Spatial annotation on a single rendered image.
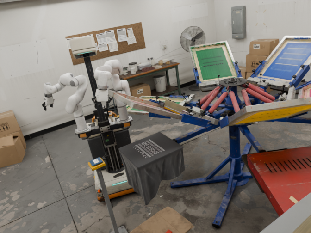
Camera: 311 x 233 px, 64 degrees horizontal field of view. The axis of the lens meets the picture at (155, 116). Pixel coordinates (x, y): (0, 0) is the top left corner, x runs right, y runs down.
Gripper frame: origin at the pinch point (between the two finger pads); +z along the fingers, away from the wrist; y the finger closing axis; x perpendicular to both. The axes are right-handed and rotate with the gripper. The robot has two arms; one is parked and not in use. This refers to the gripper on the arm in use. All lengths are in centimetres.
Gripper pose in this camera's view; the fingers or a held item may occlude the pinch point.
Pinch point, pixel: (101, 107)
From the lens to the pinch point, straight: 209.8
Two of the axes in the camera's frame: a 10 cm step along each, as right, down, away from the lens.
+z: -1.0, 9.6, 2.5
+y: -8.6, 0.4, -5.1
